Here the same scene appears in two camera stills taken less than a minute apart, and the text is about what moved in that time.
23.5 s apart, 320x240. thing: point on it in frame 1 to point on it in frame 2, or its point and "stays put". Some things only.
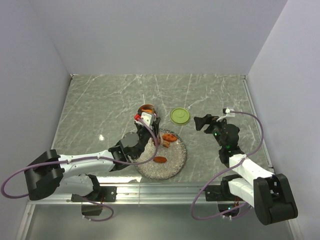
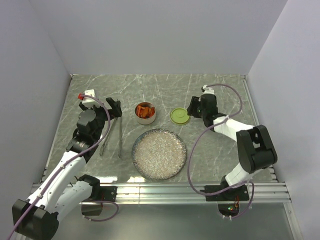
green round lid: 180,116 stays put
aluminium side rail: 255,112 stays put
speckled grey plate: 169,160 stays put
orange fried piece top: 169,137 to 145,112
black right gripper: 208,119 to 194,103
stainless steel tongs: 161,132 to 108,134
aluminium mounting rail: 164,193 stays put
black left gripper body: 144,135 to 100,112
